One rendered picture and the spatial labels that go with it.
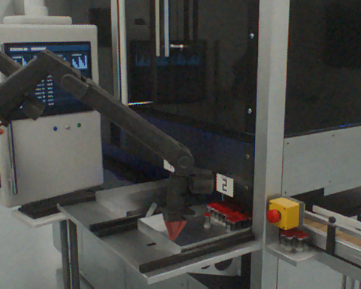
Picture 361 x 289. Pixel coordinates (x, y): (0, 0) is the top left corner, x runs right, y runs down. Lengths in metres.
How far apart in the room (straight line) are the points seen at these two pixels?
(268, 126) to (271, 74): 0.15
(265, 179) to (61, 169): 1.06
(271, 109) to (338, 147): 0.34
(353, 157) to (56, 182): 1.25
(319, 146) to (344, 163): 0.15
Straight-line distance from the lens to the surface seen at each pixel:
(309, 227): 1.54
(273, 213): 1.41
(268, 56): 1.40
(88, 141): 2.27
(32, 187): 2.17
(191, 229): 1.61
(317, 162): 1.60
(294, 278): 1.69
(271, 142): 1.44
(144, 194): 1.95
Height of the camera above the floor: 1.50
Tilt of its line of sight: 13 degrees down
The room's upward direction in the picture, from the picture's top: straight up
